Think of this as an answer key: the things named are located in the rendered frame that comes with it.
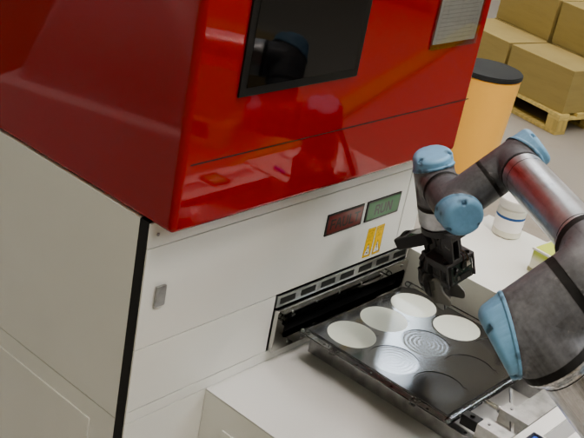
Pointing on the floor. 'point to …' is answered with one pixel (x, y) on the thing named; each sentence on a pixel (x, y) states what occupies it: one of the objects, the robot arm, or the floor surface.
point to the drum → (485, 111)
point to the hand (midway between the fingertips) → (441, 301)
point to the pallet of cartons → (541, 56)
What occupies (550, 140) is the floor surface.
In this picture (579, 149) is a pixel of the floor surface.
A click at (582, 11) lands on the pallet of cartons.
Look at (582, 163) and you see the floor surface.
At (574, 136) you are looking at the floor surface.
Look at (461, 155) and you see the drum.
